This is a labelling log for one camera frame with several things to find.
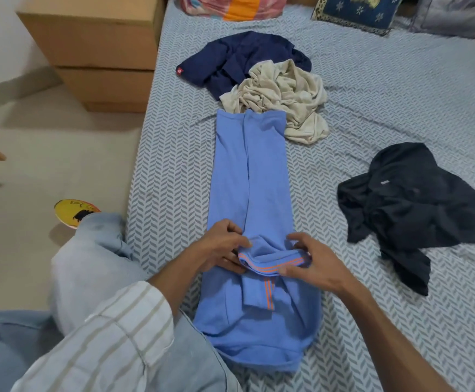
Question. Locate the wooden drawer cabinet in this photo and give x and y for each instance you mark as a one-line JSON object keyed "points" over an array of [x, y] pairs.
{"points": [[98, 48]]}

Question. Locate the grey pillow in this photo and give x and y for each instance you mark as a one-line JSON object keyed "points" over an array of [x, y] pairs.
{"points": [[451, 16]]}

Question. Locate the person's right forearm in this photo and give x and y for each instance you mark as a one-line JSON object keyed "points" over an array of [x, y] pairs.
{"points": [[388, 342]]}

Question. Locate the person's left hand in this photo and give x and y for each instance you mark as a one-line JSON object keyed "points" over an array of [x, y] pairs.
{"points": [[217, 244]]}

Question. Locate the navy blue shirt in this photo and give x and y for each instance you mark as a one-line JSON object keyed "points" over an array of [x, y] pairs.
{"points": [[237, 61]]}

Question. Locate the person's light blue jeans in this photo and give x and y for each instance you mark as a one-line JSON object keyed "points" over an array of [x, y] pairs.
{"points": [[94, 281]]}

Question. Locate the person's left forearm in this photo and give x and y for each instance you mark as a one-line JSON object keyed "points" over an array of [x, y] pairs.
{"points": [[172, 277]]}

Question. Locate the person's left thumb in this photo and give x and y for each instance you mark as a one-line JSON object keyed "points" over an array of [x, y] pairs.
{"points": [[237, 240]]}

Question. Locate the white striped shirt sleeve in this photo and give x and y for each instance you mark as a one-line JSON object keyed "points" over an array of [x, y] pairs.
{"points": [[107, 347]]}

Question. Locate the light blue polo shirt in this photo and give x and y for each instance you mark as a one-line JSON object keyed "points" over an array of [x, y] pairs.
{"points": [[254, 224]]}

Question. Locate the yellow round disc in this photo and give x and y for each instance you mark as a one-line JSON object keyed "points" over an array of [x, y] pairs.
{"points": [[74, 212]]}

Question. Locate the person's right thumb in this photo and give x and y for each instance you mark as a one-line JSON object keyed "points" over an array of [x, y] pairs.
{"points": [[294, 269]]}

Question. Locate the grey herringbone bed sheet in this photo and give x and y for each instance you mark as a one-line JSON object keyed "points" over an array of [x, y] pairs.
{"points": [[384, 118]]}

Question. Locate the blue patterned cushion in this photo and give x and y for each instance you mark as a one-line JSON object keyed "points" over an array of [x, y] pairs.
{"points": [[358, 12]]}

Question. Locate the black crumpled shirt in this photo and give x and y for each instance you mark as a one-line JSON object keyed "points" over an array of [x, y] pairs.
{"points": [[413, 204]]}

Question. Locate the beige crumpled garment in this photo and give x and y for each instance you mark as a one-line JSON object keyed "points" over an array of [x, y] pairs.
{"points": [[286, 97]]}

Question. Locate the person's right hand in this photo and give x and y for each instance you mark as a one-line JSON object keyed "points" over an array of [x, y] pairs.
{"points": [[323, 265]]}

